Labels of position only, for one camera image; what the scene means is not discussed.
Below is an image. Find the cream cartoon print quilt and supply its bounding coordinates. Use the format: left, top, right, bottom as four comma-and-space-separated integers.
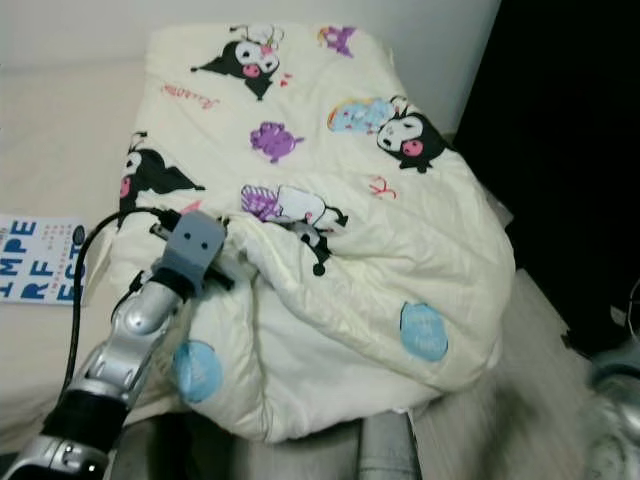
110, 22, 519, 446

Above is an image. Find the white book with blue letters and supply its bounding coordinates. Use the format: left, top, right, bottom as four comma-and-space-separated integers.
0, 215, 89, 306

